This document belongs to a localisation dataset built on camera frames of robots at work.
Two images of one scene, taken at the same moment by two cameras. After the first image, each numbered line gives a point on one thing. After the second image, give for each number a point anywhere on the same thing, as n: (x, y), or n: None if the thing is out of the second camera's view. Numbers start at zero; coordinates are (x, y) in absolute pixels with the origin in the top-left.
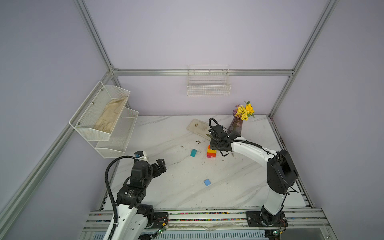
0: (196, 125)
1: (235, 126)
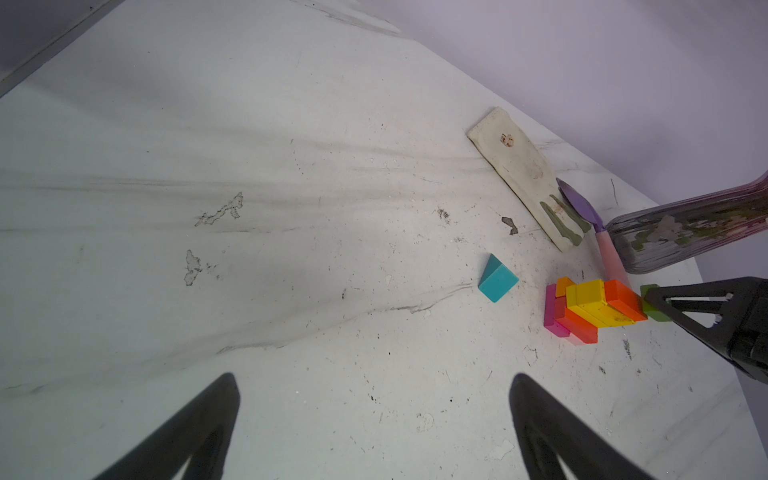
0: (508, 150)
1: (653, 236)
